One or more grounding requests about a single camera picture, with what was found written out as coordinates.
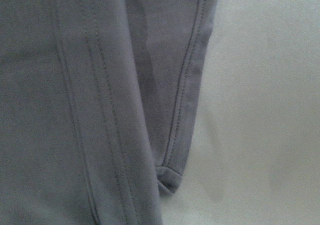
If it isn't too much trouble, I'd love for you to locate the dark brown t-shirt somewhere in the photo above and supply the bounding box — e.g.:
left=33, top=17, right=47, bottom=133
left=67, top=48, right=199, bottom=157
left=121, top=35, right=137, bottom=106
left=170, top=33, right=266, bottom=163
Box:
left=0, top=0, right=218, bottom=225

